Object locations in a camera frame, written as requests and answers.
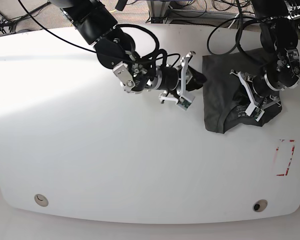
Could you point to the table cable grommet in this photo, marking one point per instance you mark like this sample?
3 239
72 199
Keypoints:
41 200
260 205

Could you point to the red tape rectangle marking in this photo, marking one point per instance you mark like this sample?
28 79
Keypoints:
283 157

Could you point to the right table cable grommet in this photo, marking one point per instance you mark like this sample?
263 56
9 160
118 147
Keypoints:
260 205

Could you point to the left table cable grommet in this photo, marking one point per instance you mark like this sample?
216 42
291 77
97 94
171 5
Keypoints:
41 200

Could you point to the black tripod stand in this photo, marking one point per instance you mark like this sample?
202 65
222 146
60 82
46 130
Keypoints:
8 26

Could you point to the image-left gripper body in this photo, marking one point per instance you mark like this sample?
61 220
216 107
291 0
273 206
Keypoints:
175 81

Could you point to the aluminium frame post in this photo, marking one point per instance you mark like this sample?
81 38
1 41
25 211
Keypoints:
158 10

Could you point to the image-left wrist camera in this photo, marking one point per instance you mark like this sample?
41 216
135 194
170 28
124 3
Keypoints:
184 104

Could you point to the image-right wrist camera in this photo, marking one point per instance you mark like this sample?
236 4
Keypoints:
257 114

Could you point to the dark grey T-shirt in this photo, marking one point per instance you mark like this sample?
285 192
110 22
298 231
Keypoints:
225 99

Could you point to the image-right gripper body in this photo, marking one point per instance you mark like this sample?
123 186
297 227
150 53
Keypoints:
261 92

